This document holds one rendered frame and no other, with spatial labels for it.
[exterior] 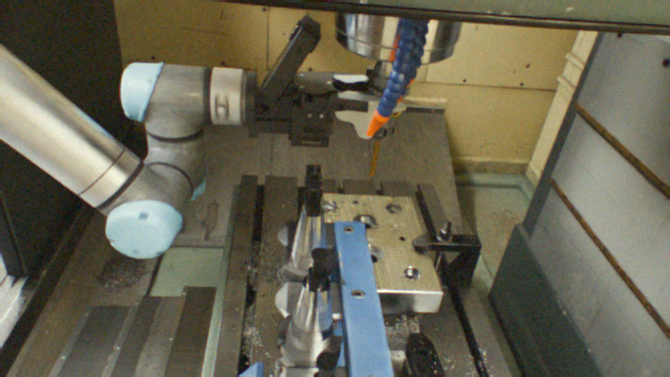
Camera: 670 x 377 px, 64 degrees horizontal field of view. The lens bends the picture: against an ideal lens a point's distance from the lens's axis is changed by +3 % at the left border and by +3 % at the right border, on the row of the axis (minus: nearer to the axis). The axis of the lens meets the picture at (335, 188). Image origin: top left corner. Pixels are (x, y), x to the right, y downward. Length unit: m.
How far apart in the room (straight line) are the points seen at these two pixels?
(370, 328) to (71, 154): 0.36
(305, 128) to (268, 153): 1.00
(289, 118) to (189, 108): 0.13
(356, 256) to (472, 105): 1.39
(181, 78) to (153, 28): 1.10
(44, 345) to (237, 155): 0.76
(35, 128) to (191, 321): 0.67
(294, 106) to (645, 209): 0.57
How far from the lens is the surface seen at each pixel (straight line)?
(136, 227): 0.63
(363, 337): 0.53
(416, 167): 1.74
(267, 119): 0.72
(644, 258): 0.96
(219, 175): 1.65
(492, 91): 1.94
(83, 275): 1.45
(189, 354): 1.12
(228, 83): 0.69
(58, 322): 1.35
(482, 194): 2.02
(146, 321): 1.24
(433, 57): 0.64
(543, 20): 0.39
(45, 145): 0.63
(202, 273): 1.46
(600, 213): 1.04
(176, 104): 0.70
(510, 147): 2.08
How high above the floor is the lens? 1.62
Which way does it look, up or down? 34 degrees down
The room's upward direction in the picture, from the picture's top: 7 degrees clockwise
